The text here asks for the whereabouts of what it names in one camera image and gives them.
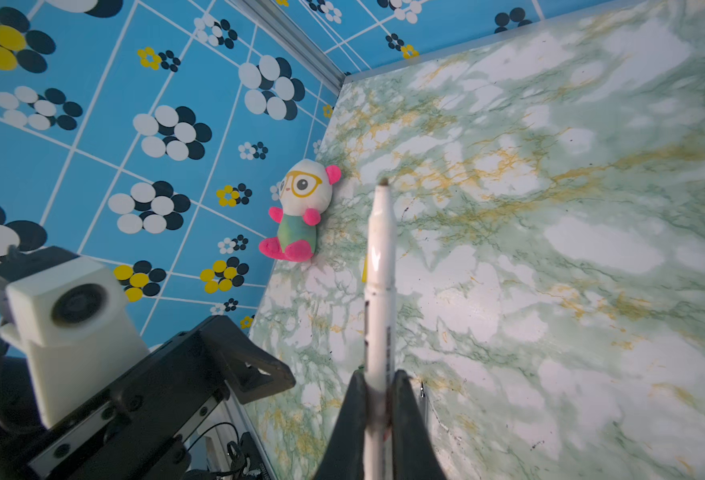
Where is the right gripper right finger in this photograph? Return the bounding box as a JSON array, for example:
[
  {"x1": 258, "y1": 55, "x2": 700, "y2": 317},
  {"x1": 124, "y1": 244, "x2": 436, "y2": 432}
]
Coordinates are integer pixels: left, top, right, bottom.
[{"x1": 390, "y1": 370, "x2": 446, "y2": 480}]

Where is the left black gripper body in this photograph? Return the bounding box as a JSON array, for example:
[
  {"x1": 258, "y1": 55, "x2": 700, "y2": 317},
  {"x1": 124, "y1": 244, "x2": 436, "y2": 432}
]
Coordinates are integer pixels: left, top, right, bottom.
[{"x1": 4, "y1": 326, "x2": 230, "y2": 479}]

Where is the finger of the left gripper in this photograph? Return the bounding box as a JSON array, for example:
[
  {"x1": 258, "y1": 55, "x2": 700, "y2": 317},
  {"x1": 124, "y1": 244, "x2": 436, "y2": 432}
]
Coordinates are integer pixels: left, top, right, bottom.
[{"x1": 198, "y1": 316, "x2": 296, "y2": 405}]

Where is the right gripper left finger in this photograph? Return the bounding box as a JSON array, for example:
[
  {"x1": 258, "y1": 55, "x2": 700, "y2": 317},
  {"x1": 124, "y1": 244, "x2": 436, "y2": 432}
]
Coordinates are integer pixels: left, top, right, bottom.
[{"x1": 314, "y1": 370, "x2": 367, "y2": 480}]

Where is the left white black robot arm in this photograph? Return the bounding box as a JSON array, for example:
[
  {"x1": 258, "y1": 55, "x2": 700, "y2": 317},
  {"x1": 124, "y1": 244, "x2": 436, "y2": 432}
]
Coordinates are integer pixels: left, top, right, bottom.
[{"x1": 0, "y1": 316, "x2": 296, "y2": 479}]

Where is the pink green plush toy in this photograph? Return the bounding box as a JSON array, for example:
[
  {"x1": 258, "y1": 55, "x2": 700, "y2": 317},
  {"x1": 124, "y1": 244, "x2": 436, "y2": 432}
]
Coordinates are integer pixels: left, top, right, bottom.
[{"x1": 258, "y1": 159, "x2": 342, "y2": 263}]

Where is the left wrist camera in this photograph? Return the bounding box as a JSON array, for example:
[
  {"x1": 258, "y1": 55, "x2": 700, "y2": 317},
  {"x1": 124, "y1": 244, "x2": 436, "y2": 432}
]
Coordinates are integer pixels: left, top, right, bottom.
[{"x1": 0, "y1": 247, "x2": 150, "y2": 428}]

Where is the left aluminium corner post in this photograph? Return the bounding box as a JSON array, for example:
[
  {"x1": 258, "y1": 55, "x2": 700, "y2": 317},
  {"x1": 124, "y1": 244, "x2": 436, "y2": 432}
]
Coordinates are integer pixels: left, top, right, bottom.
[{"x1": 232, "y1": 0, "x2": 346, "y2": 95}]

